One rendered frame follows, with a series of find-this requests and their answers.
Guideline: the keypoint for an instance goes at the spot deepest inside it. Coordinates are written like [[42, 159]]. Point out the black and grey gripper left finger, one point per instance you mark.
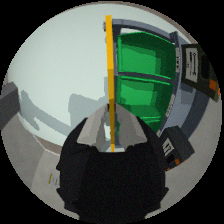
[[89, 132]]

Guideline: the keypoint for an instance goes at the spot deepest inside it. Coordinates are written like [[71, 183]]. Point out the green open bin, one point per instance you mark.
[[142, 51], [143, 98], [153, 123]]

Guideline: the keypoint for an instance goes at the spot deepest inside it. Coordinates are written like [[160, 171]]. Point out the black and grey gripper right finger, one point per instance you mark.
[[134, 131]]

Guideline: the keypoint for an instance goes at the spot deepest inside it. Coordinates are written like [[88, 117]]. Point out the yellow long thin bar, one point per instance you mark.
[[110, 69]]

